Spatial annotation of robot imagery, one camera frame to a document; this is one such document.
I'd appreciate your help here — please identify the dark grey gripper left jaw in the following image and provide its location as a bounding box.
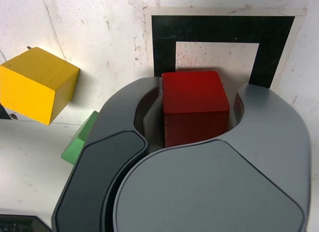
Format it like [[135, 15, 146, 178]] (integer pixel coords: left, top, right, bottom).
[[51, 76, 166, 232]]

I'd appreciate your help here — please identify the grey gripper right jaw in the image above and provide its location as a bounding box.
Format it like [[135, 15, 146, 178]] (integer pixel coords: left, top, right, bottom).
[[112, 83, 312, 232]]

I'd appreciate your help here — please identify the green cube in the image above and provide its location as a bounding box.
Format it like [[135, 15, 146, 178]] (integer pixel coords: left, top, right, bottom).
[[61, 111, 100, 166]]

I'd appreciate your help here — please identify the red cube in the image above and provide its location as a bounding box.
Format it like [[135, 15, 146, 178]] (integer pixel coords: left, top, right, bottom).
[[161, 71, 230, 148]]

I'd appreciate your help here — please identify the yellow cube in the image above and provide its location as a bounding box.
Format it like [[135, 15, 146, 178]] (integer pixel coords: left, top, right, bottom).
[[0, 46, 80, 125]]

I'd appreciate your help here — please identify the black tape square outline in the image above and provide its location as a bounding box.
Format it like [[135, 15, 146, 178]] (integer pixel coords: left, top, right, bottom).
[[151, 15, 296, 89]]

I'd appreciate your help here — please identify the black mount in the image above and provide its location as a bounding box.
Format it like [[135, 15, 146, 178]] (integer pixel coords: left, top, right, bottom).
[[0, 215, 52, 232]]

